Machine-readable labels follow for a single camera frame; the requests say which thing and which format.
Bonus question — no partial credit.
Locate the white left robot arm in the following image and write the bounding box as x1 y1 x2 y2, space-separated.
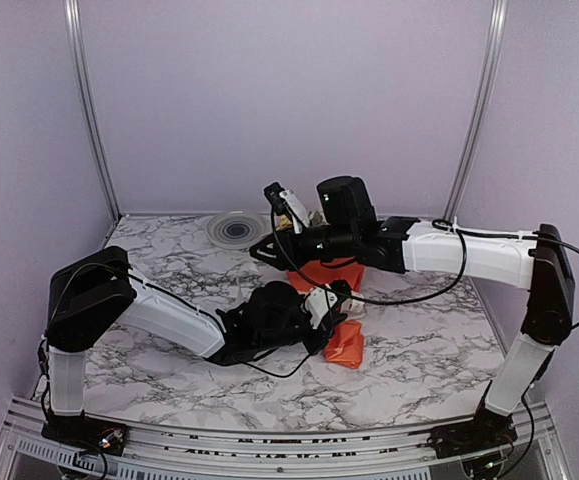
44 246 340 445

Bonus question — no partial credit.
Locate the aluminium frame post left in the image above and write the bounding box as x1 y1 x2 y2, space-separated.
64 0 121 223

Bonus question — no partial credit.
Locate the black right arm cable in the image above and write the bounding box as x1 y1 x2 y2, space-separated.
268 204 579 331

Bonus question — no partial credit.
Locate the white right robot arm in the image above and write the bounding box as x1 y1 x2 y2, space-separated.
250 176 575 448

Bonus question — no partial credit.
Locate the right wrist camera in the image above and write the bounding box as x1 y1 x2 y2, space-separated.
263 182 310 234

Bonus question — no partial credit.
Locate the grey ringed plate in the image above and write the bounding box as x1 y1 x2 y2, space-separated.
205 210 269 250

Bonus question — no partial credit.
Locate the aluminium frame post right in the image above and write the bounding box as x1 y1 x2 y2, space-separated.
442 0 509 220

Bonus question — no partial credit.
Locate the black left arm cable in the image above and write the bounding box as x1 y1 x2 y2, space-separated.
208 344 320 380

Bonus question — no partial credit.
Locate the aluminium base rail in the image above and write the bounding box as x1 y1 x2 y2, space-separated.
0 398 572 479

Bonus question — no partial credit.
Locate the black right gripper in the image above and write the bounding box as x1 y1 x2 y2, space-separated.
249 223 358 271

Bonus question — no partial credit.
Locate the yellow daisy fake bunch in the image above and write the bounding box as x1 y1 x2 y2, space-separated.
274 215 293 231

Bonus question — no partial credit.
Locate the brown orange wrapping paper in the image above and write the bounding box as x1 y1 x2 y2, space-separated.
301 258 366 370

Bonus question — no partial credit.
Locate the cream ribbon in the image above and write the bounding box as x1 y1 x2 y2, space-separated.
233 283 366 320

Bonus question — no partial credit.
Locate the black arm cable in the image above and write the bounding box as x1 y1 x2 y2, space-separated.
208 344 320 380
268 204 579 331

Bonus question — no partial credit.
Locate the aluminium frame post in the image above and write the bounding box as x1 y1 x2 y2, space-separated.
64 0 121 223
442 0 509 220

